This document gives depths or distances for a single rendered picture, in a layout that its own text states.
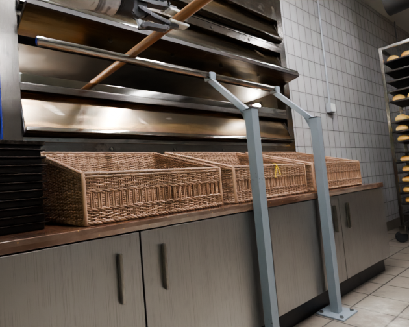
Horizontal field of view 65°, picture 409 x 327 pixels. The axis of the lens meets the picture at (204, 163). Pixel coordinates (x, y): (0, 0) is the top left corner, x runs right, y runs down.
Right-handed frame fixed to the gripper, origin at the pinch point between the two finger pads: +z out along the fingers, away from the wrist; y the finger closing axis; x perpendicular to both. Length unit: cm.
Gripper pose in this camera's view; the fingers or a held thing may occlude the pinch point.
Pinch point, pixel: (177, 19)
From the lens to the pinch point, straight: 109.7
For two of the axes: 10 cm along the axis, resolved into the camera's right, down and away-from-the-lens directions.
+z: 7.6, -0.3, 6.5
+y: 0.9, 9.9, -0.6
